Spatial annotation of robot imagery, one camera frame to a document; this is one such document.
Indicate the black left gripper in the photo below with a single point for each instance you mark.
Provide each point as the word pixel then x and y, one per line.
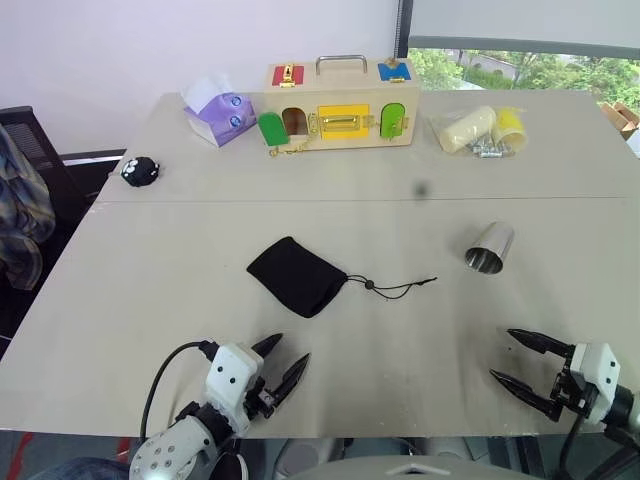
pixel 261 404

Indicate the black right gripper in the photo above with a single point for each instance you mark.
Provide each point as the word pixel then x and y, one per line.
pixel 570 390

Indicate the clear plastic bag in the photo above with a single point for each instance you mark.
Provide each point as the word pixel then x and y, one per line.
pixel 442 125

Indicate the stainless steel cup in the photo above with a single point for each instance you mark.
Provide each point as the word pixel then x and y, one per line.
pixel 492 245

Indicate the silver metal bolts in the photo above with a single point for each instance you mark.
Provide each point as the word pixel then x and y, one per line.
pixel 490 150

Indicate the black ball with white spots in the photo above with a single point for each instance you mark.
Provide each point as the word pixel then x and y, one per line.
pixel 141 171

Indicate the yellow plastic cup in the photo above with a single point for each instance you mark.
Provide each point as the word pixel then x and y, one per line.
pixel 511 127

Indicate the clear plastic jar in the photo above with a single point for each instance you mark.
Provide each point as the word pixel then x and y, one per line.
pixel 470 129

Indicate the purple tissue box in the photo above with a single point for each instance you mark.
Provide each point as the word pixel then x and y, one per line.
pixel 220 117

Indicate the wooden lock box toy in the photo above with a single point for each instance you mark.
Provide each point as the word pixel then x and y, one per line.
pixel 345 107

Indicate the cardboard box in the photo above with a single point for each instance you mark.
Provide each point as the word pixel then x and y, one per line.
pixel 622 117

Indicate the grey roller blind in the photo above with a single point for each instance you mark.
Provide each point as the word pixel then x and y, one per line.
pixel 525 25

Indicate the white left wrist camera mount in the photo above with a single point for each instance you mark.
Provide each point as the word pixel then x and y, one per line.
pixel 231 372

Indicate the dark window frame post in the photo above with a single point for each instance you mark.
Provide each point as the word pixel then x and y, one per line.
pixel 404 27

